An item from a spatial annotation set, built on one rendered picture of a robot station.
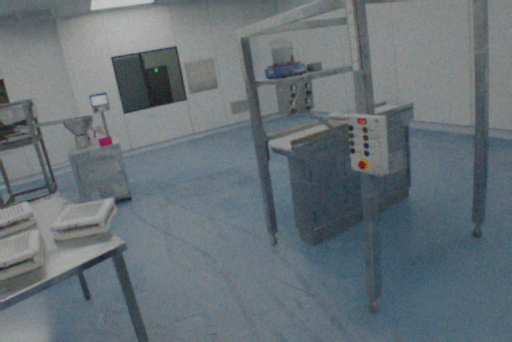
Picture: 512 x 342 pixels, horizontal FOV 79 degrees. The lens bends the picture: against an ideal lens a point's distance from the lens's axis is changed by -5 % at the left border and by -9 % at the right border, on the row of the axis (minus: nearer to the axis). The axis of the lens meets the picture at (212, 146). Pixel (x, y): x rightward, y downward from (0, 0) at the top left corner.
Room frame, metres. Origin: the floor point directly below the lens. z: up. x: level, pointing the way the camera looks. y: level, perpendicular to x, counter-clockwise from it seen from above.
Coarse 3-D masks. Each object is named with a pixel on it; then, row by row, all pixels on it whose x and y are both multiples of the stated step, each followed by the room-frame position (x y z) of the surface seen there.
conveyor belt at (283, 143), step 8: (376, 112) 2.60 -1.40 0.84; (312, 128) 2.45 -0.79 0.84; (320, 128) 2.40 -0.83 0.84; (328, 128) 2.36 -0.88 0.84; (288, 136) 2.34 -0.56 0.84; (296, 136) 2.29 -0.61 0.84; (320, 136) 2.18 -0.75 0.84; (272, 144) 2.27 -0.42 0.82; (280, 144) 2.19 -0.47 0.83; (288, 144) 2.12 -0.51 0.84; (296, 144) 2.10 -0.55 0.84
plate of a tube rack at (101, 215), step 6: (84, 204) 1.53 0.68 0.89; (108, 204) 1.47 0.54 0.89; (66, 210) 1.49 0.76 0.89; (102, 210) 1.41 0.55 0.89; (108, 210) 1.42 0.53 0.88; (60, 216) 1.42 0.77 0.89; (96, 216) 1.34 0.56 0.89; (102, 216) 1.33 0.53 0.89; (60, 222) 1.35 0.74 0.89; (66, 222) 1.33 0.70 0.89; (72, 222) 1.32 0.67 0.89; (78, 222) 1.31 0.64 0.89; (84, 222) 1.31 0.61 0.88; (90, 222) 1.31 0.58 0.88; (96, 222) 1.31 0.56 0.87; (54, 228) 1.31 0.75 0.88; (60, 228) 1.31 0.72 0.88; (66, 228) 1.31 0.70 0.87
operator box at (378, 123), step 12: (348, 120) 1.43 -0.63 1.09; (372, 120) 1.30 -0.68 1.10; (384, 120) 1.29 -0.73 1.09; (360, 132) 1.37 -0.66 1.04; (372, 132) 1.31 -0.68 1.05; (384, 132) 1.29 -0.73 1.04; (360, 144) 1.37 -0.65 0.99; (372, 144) 1.31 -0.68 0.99; (384, 144) 1.29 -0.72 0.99; (360, 156) 1.38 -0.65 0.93; (372, 156) 1.31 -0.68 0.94; (384, 156) 1.29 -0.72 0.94; (372, 168) 1.32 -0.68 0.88; (384, 168) 1.29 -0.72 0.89
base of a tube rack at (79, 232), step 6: (114, 210) 1.51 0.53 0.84; (108, 216) 1.43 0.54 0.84; (108, 222) 1.38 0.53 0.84; (78, 228) 1.35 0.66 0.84; (84, 228) 1.34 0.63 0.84; (90, 228) 1.33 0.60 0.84; (96, 228) 1.32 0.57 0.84; (102, 228) 1.32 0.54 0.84; (108, 228) 1.35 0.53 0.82; (60, 234) 1.32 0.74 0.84; (66, 234) 1.31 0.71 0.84; (72, 234) 1.31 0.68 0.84; (78, 234) 1.31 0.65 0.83; (84, 234) 1.31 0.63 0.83; (90, 234) 1.31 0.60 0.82; (54, 240) 1.31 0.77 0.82
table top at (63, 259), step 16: (32, 208) 1.83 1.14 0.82; (48, 208) 1.78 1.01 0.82; (64, 208) 1.73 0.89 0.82; (48, 224) 1.53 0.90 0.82; (48, 240) 1.33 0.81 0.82; (64, 240) 1.31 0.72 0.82; (80, 240) 1.28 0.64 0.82; (96, 240) 1.26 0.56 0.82; (112, 240) 1.23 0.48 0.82; (48, 256) 1.18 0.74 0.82; (64, 256) 1.16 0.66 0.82; (80, 256) 1.14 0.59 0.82; (96, 256) 1.12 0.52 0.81; (112, 256) 1.16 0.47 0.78; (32, 272) 1.07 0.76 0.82; (48, 272) 1.05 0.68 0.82; (64, 272) 1.04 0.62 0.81; (80, 272) 1.07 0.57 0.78; (0, 288) 0.99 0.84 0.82; (16, 288) 0.98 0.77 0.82; (32, 288) 0.97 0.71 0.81; (0, 304) 0.91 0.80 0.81
